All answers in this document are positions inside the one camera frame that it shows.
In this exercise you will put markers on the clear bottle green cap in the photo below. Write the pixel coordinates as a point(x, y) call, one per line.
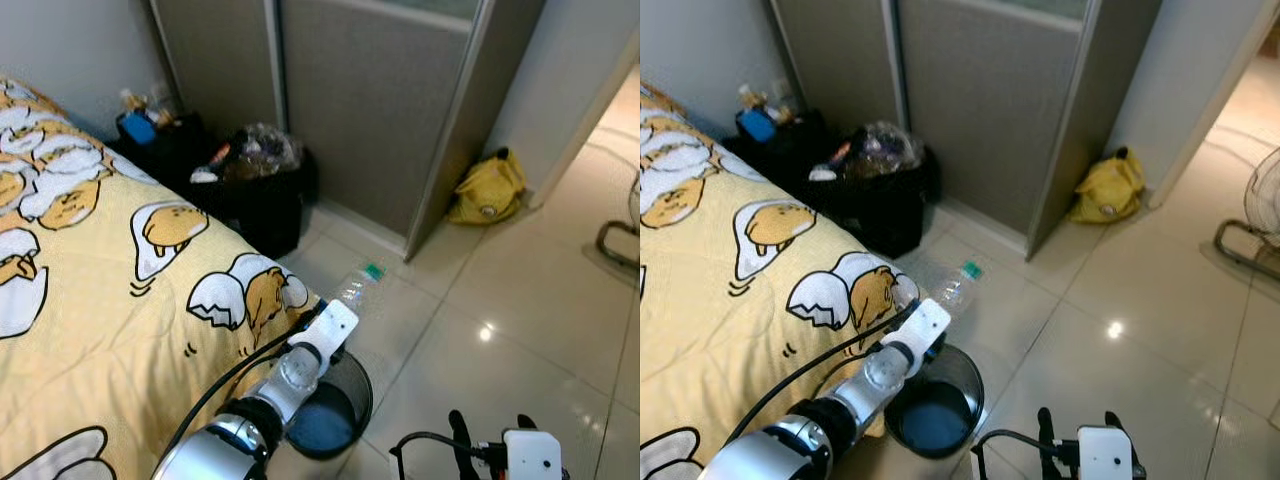
point(358, 285)
point(955, 288)

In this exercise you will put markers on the black mesh waste basket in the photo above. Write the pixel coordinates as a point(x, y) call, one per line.
point(935, 420)
point(330, 425)

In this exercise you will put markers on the black full trash bin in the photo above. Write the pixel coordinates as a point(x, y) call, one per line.
point(895, 210)
point(270, 210)

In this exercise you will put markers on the floor fan metal base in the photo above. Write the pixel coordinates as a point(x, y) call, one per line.
point(601, 240)
point(1262, 200)

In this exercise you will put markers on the yellow egg cartoon duvet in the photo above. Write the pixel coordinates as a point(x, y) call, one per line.
point(90, 330)
point(720, 330)

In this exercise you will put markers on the clear plastic rubbish bag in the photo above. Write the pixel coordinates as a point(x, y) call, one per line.
point(885, 146)
point(262, 148)

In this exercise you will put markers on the red white packet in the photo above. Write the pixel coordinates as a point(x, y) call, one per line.
point(828, 165)
point(210, 165)

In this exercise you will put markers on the yellow plush bag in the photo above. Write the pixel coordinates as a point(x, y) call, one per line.
point(1108, 190)
point(490, 190)

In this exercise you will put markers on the grey sliding wardrobe door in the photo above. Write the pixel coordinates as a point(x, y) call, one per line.
point(990, 110)
point(370, 110)

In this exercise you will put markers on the black bedside stand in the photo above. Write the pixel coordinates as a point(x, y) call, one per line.
point(175, 150)
point(800, 140)

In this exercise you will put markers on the blue case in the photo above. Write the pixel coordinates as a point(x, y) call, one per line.
point(138, 128)
point(757, 124)

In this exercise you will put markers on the small toiletry bottle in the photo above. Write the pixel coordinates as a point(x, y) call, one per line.
point(750, 96)
point(133, 100)

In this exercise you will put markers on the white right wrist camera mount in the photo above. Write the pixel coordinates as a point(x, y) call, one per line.
point(532, 455)
point(1105, 455)

